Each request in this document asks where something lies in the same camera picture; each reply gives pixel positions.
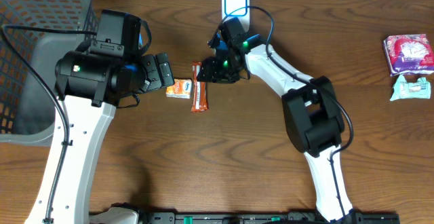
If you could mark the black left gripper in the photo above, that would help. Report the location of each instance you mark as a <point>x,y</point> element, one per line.
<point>149,73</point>

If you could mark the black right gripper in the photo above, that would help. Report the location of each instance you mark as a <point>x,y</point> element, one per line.
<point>210,73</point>

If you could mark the orange tissue pack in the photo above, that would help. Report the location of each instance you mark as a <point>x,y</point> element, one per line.
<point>180,89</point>

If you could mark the orange-brown snack bar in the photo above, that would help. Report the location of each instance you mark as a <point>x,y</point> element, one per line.
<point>200,102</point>

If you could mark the red purple noodle packet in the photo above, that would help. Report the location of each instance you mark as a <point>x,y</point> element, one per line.
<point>408,54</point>

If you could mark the teal snack packet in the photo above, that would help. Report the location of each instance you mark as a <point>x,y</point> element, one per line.
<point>421,89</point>

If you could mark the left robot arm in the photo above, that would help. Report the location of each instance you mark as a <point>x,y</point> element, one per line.
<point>89,88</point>

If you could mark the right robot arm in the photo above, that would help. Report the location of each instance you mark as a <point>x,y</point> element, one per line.
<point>314,119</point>

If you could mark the white barcode scanner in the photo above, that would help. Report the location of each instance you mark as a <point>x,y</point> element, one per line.
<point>236,9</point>

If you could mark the grey plastic mesh basket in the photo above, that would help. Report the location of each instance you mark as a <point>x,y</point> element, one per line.
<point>50,29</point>

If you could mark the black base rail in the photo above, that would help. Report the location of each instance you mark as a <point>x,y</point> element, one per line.
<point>237,218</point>

